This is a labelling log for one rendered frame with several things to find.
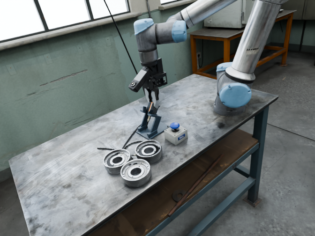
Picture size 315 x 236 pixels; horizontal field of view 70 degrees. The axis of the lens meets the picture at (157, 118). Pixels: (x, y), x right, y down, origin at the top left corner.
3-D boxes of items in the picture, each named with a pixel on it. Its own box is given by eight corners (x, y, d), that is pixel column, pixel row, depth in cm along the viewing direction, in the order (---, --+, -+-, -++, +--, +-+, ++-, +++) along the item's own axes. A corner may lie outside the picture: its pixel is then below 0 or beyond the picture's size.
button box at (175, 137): (176, 145, 93) (174, 136, 90) (165, 138, 98) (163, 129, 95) (190, 136, 97) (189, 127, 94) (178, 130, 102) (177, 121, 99)
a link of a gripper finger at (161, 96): (168, 105, 101) (164, 85, 97) (159, 111, 98) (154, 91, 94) (164, 104, 103) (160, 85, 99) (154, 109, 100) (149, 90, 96)
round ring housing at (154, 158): (161, 145, 94) (160, 137, 92) (164, 162, 85) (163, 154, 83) (136, 150, 94) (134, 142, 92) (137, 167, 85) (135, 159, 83)
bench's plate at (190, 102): (41, 269, 60) (38, 265, 59) (10, 162, 103) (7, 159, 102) (278, 99, 116) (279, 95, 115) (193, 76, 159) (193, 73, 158)
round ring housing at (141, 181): (153, 185, 76) (151, 176, 74) (123, 192, 76) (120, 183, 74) (150, 164, 85) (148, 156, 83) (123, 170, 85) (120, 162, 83)
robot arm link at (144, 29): (153, 20, 79) (130, 23, 81) (157, 51, 85) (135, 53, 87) (156, 16, 86) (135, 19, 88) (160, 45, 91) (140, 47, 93)
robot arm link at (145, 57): (146, 53, 85) (133, 51, 90) (148, 65, 87) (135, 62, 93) (161, 47, 88) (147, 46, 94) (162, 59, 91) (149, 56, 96)
